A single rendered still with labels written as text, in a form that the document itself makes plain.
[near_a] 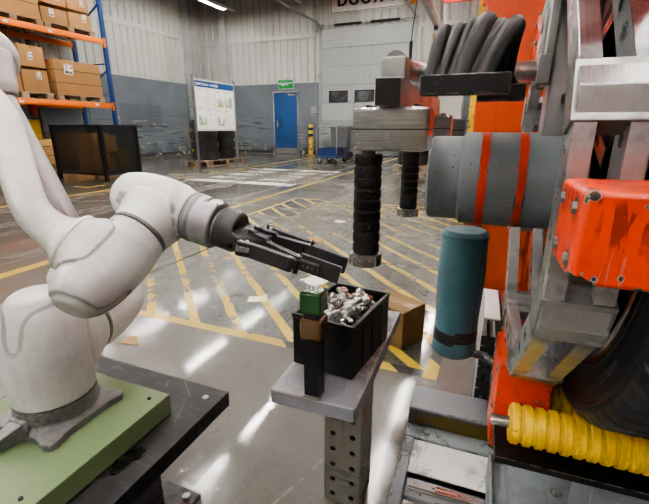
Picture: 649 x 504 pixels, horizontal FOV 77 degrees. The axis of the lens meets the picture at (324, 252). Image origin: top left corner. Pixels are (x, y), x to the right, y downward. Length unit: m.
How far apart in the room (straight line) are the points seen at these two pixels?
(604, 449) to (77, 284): 0.76
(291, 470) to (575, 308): 1.01
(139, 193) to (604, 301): 0.68
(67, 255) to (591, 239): 0.66
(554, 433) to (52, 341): 0.85
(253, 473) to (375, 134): 1.04
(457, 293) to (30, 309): 0.80
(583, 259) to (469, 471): 0.96
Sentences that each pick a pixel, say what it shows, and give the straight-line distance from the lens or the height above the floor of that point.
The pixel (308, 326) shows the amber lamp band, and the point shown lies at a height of 0.60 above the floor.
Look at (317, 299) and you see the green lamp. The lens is 0.69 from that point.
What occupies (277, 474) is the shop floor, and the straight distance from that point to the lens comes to 1.31.
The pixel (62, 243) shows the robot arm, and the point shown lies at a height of 0.76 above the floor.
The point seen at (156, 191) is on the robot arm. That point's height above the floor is 0.82.
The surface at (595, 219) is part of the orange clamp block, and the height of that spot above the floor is 0.87.
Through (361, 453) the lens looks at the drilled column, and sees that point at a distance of 1.11.
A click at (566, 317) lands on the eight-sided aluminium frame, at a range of 0.46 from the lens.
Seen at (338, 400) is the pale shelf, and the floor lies 0.45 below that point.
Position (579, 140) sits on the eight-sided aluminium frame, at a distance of 0.43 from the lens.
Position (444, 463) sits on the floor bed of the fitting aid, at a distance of 1.26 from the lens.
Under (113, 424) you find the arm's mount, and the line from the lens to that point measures 1.00.
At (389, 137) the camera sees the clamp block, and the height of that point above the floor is 0.92.
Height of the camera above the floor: 0.93
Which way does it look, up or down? 17 degrees down
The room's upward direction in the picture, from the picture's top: straight up
